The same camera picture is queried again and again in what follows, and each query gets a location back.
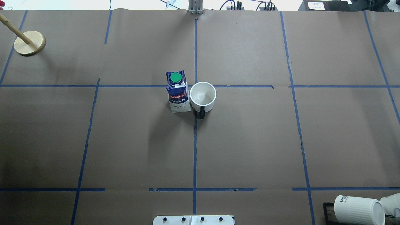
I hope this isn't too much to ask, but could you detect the white smiley mug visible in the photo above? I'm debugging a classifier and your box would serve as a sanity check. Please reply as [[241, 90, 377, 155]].
[[189, 82, 217, 119]]

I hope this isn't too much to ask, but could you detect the blue white milk carton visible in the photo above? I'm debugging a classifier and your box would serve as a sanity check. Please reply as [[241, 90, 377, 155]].
[[166, 70, 191, 113]]

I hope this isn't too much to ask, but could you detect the white ribbed cup lower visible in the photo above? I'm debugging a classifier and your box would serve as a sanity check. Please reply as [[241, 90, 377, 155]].
[[334, 195, 386, 225]]

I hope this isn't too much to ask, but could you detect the white ribbed cup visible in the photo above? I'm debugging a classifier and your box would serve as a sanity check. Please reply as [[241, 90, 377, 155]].
[[334, 195, 386, 225], [380, 193, 400, 225]]

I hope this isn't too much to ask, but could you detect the white ribbed cup upper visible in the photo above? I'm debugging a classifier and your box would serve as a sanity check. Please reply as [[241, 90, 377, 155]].
[[380, 193, 400, 225]]

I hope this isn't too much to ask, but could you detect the white mounting pole with base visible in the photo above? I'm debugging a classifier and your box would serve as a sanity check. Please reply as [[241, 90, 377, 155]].
[[152, 215, 235, 225]]

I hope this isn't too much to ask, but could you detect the wooden mug tree stand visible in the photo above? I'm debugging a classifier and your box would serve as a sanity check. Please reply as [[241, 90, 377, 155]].
[[0, 14, 46, 57]]

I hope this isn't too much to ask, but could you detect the aluminium frame post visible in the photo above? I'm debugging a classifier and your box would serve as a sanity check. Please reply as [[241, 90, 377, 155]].
[[188, 0, 204, 15]]

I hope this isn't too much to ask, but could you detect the black wire cup rack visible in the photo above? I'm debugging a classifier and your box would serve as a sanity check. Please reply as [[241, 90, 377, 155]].
[[323, 202, 340, 225]]

